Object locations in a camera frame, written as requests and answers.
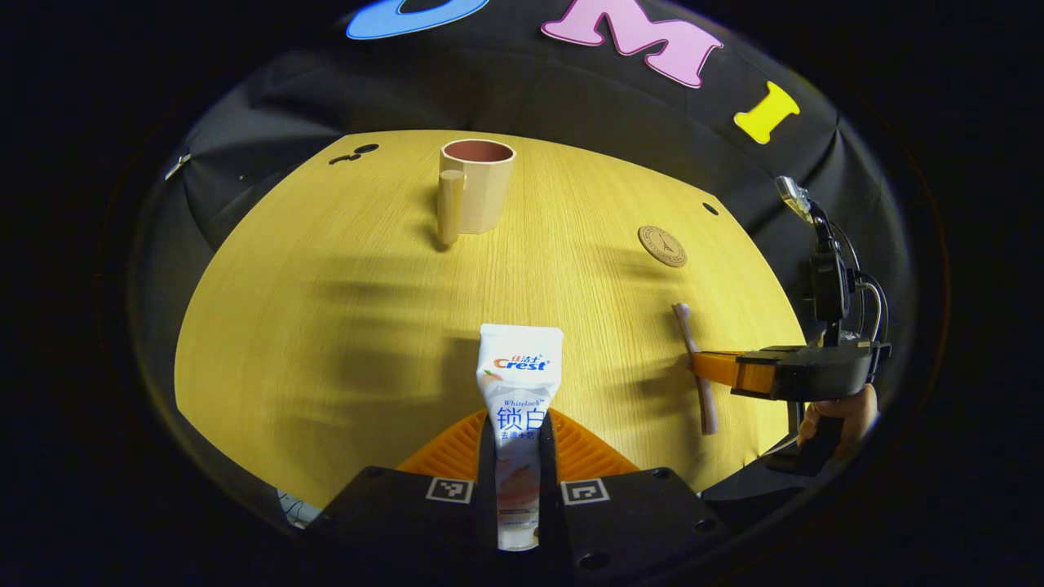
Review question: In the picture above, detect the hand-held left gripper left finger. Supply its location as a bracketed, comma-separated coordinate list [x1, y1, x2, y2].
[306, 408, 500, 586]

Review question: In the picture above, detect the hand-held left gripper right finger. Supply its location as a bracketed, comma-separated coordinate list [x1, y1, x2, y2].
[538, 408, 731, 585]

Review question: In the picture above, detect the pale pink toothbrush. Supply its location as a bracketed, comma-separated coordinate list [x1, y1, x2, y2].
[672, 302, 719, 435]

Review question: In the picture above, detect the round wooden coaster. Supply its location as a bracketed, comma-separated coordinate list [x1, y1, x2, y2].
[637, 225, 688, 268]

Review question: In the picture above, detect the white toothpaste tube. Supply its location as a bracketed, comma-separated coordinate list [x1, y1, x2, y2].
[476, 324, 565, 553]

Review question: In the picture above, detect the beige cup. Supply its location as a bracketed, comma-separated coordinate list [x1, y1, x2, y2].
[436, 139, 517, 247]

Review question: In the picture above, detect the wooden desktop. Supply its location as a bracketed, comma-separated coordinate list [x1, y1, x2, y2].
[174, 129, 816, 510]

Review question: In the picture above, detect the black backdrop cloth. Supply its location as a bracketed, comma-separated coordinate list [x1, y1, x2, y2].
[130, 0, 914, 506]

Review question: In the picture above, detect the black cable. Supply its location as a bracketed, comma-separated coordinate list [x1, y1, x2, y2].
[832, 220, 890, 343]

